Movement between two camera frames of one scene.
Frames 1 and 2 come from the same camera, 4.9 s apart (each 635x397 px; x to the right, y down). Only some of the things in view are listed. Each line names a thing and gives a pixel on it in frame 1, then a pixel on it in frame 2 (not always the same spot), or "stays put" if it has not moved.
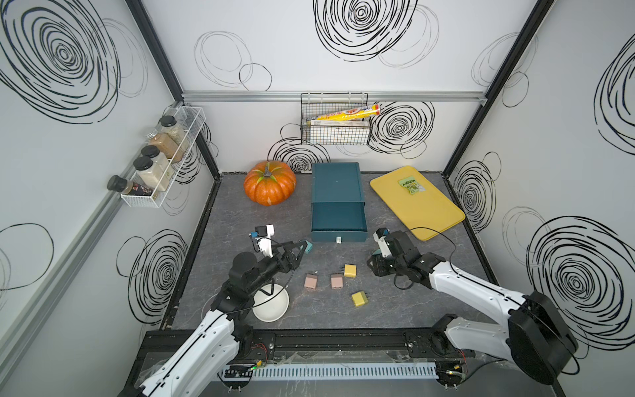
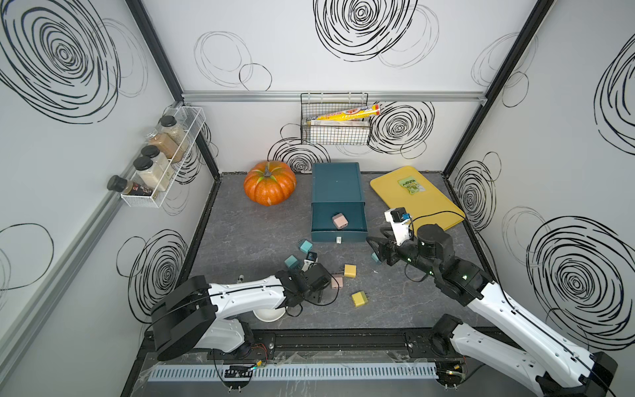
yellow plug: (360, 298) stays put
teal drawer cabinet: (339, 213) stays put
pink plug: (336, 280) stays put
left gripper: (288, 263) to (321, 287)
